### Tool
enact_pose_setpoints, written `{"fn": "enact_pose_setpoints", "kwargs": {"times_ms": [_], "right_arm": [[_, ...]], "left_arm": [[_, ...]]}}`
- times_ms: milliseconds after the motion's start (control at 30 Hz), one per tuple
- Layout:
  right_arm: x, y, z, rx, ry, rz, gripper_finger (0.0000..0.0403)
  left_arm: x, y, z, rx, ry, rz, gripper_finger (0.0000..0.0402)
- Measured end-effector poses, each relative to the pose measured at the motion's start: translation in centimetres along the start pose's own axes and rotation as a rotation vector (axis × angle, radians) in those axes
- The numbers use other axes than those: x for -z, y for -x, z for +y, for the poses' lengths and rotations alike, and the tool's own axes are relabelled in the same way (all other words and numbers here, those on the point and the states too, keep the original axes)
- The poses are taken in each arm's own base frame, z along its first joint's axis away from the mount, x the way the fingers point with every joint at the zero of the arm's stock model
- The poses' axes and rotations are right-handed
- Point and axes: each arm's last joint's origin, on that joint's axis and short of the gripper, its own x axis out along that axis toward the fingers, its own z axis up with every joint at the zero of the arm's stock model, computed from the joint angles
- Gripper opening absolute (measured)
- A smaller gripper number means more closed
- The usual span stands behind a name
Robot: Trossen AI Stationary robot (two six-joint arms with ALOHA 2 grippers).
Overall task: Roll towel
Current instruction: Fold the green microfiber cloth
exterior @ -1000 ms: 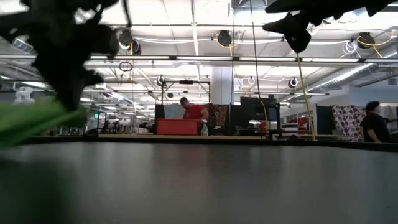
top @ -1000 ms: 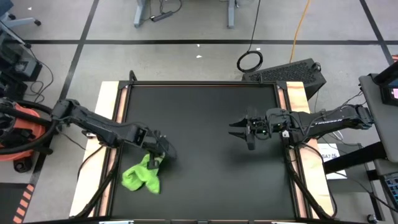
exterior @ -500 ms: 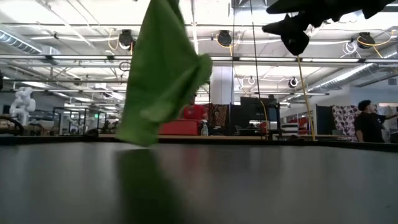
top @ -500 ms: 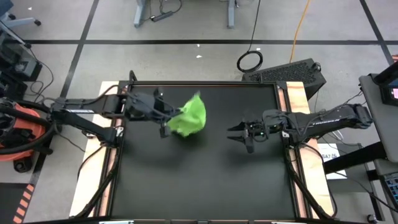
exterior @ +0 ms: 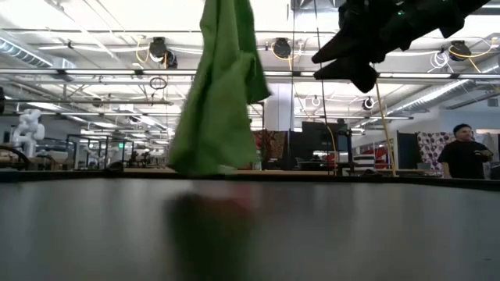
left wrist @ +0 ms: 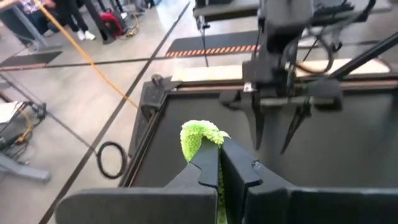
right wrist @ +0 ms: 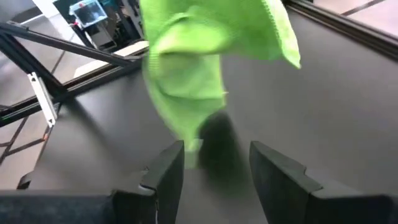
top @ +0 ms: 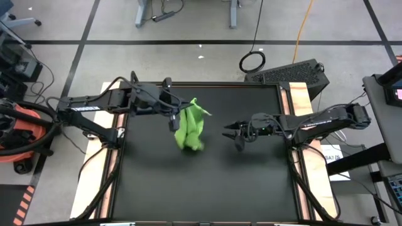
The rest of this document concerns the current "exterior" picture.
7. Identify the green microfiber towel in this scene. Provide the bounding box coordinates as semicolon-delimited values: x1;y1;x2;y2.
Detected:
167;0;272;176

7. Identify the black monitor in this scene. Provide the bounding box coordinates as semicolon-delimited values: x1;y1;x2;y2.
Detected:
300;121;349;165

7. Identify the red patterned cloth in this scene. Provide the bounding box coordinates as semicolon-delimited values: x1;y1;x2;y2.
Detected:
252;130;289;161

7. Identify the black metal cage frame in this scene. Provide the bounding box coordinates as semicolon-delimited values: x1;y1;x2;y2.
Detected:
66;134;134;169

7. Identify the black curved tube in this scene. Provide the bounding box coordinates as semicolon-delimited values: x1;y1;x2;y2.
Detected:
0;144;30;171

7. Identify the purple circle patterned cloth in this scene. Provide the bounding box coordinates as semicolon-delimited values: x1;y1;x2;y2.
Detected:
416;131;456;175

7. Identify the person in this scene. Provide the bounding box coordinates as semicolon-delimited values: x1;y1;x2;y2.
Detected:
437;123;495;180

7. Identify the black hanging cable with coil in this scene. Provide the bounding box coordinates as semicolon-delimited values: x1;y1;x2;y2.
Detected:
313;0;338;176

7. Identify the silver ventilation duct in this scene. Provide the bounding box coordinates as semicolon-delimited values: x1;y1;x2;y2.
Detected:
0;37;77;71
386;58;500;115

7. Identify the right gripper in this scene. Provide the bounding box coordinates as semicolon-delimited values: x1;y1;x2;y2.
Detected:
311;0;442;94

